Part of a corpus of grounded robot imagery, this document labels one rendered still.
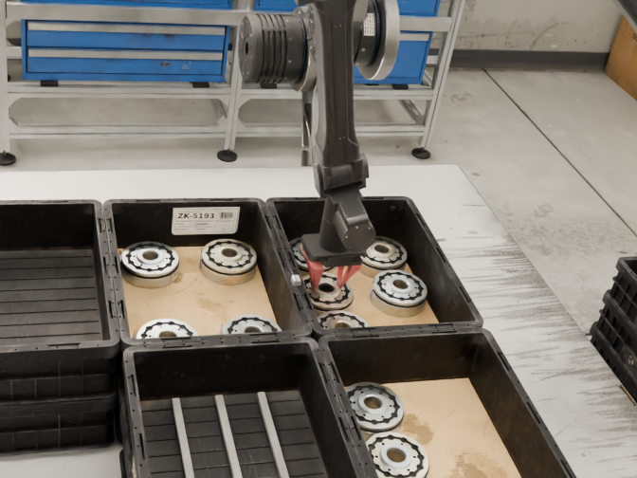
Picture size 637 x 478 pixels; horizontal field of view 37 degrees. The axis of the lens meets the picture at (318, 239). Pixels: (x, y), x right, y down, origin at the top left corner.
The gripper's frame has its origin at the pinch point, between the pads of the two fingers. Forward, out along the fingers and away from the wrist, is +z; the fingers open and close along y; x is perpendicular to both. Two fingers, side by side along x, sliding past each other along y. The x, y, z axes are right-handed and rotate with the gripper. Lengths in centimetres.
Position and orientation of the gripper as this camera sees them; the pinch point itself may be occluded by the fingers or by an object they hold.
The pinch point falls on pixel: (326, 284)
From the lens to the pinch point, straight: 172.6
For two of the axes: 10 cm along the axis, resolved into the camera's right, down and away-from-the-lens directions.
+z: -1.4, 8.1, 5.6
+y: 9.4, -0.7, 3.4
